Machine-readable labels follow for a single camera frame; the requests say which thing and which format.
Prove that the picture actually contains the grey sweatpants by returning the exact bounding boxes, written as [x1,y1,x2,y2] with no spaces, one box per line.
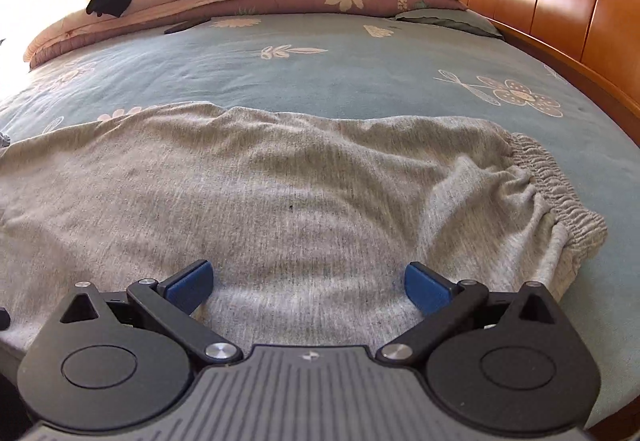
[1,103,608,359]

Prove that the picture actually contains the blue floral bed sheet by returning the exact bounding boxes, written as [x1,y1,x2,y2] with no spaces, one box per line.
[1,14,639,423]

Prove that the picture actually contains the black smartphone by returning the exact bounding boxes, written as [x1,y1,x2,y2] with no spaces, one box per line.
[164,17,210,34]

